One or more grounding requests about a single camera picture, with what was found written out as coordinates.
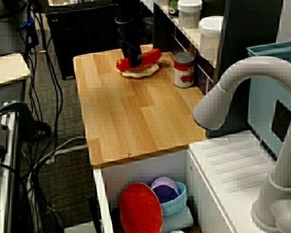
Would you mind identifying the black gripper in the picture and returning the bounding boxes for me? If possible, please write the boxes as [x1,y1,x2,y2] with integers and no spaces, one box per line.
[117,22,143,68]

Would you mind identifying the red toy sausage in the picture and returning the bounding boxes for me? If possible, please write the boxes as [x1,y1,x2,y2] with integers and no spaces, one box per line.
[115,48,162,73]

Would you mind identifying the red round plate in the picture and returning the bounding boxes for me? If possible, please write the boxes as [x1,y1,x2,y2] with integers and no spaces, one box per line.
[118,182,163,233]

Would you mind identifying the cream scalloped plate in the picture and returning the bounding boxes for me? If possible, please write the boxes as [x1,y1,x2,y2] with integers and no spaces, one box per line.
[120,62,160,80]

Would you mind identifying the black computer case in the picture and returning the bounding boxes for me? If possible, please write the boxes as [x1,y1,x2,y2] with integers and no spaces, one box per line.
[46,2,119,81]

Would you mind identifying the tomato soup can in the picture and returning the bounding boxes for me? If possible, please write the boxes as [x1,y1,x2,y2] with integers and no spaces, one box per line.
[173,52,196,88]

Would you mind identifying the green vegetable can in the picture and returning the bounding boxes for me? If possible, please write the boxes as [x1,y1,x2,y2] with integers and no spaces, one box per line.
[168,0,180,18]

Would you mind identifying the small white lidded container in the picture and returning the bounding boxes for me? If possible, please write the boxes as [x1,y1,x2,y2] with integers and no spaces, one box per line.
[177,0,203,29]

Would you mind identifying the large white lidded container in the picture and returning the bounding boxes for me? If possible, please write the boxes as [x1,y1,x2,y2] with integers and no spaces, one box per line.
[198,16,225,66]

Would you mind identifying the light wood side table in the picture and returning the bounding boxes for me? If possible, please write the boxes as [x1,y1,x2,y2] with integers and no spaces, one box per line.
[0,53,31,89]

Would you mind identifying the green power drill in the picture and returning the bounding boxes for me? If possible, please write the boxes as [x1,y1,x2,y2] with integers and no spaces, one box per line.
[0,101,51,136]

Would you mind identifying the grey toy faucet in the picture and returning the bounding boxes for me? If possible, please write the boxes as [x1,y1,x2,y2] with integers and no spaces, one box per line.
[192,56,291,233]

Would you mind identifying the purple toy cup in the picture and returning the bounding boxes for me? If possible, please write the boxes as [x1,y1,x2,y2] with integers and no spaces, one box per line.
[150,176,180,204]

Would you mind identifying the teal plastic bin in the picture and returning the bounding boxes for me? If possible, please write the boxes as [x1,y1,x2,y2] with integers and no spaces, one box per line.
[246,40,291,161]

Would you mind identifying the light blue bowl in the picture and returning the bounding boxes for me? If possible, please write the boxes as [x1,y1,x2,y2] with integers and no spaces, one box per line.
[157,182,189,216]

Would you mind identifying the white toy sink unit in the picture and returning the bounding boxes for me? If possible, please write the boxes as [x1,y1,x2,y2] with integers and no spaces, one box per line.
[92,135,291,233]

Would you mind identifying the pale blue plastic block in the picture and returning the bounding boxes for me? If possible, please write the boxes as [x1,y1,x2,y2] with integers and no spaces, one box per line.
[161,203,194,228]

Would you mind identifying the dark grey cabinet post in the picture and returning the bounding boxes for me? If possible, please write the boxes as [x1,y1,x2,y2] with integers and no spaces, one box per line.
[152,2,177,53]
[205,0,284,138]

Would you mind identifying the white floor cable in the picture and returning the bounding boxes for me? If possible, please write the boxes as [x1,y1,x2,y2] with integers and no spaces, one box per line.
[26,137,88,185]

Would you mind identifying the aluminium frame rail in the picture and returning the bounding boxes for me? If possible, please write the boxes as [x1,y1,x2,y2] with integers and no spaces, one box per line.
[0,104,21,233]

